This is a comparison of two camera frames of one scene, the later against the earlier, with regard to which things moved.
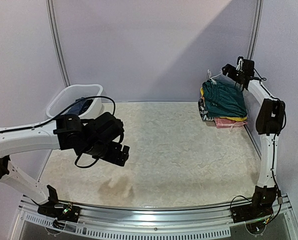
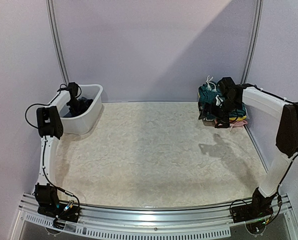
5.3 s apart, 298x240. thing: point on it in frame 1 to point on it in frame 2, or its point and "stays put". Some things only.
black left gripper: (124, 156) to (75, 112)
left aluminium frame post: (58, 41) stays put
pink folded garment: (224, 122) stays put
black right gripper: (229, 70) to (214, 110)
